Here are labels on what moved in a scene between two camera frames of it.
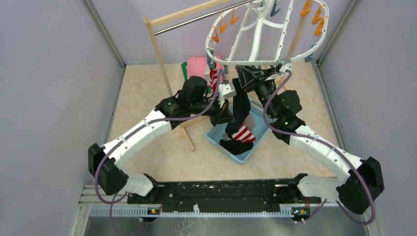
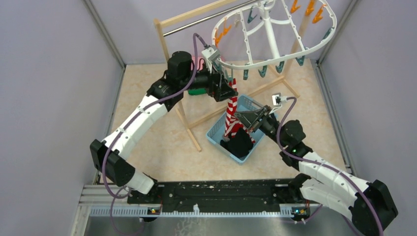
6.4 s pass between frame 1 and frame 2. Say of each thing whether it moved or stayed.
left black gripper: moved
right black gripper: moved
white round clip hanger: moved
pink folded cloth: stayed
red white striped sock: moved
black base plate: stayed
